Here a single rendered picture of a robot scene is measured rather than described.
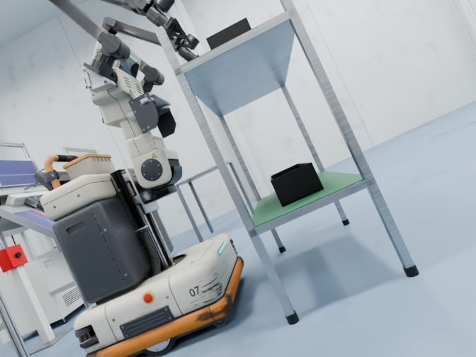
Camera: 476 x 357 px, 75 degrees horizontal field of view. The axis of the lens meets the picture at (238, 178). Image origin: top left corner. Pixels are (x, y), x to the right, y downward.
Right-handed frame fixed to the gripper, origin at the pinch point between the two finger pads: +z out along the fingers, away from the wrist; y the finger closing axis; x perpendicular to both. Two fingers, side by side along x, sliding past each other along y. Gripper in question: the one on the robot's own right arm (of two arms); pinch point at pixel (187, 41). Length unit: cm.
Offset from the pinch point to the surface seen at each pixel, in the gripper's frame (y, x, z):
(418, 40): 519, -352, 132
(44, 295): 123, 231, -23
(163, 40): -22.9, 7.9, 3.4
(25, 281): 85, 200, -29
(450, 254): -19, 4, 123
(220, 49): -23.0, -1.3, 21.2
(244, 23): -7.6, -17.5, 17.0
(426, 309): -42, 22, 114
